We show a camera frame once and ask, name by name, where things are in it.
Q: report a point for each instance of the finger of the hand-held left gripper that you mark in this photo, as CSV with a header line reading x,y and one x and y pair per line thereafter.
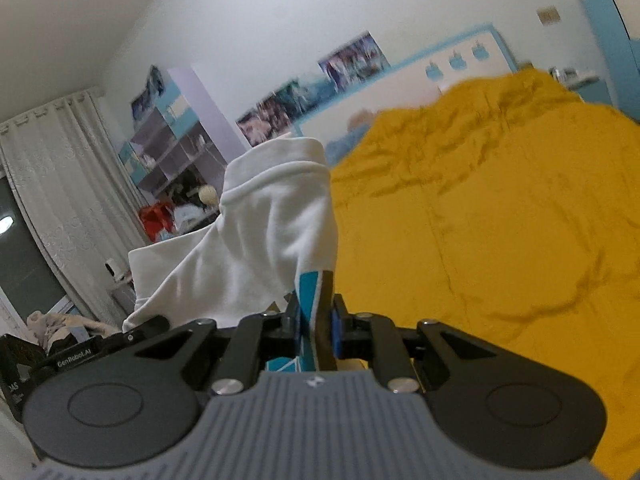
x,y
147,327

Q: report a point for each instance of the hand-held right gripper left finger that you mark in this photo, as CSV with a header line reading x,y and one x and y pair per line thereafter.
x,y
298,321

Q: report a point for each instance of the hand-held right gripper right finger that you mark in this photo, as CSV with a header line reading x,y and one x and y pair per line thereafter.
x,y
338,331

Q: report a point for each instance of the white garment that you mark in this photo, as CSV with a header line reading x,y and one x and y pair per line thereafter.
x,y
250,240

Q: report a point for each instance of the pile of clothes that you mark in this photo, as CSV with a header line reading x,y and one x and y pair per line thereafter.
x,y
65,327

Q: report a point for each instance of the small white device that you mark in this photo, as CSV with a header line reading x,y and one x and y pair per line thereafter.
x,y
114,270

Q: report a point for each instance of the window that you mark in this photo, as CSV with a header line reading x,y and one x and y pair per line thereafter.
x,y
25,260

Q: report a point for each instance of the red bag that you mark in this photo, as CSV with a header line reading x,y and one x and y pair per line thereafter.
x,y
156,221

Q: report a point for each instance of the blonde doll head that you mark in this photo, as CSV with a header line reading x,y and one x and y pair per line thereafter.
x,y
206,197

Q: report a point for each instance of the white lace curtain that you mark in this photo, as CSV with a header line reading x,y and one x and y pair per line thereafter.
x,y
65,185

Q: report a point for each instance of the pale purple bookshelf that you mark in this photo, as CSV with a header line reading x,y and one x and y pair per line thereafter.
x,y
175,150

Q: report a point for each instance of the yellow blanket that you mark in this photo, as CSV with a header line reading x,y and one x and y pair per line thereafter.
x,y
475,200

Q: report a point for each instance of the light blue pillow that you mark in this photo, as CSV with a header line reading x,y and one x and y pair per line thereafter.
x,y
352,132

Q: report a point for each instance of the poster on bookshelf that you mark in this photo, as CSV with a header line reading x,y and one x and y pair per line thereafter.
x,y
148,91

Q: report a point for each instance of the white and blue headboard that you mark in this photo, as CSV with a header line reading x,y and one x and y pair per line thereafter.
x,y
400,85

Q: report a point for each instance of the blue wardrobe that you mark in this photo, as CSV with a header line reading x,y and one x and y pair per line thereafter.
x,y
612,25

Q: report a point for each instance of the wall poster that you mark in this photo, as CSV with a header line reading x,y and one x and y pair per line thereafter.
x,y
300,95
262,120
356,60

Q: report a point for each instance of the wall socket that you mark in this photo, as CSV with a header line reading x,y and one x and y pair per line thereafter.
x,y
548,15

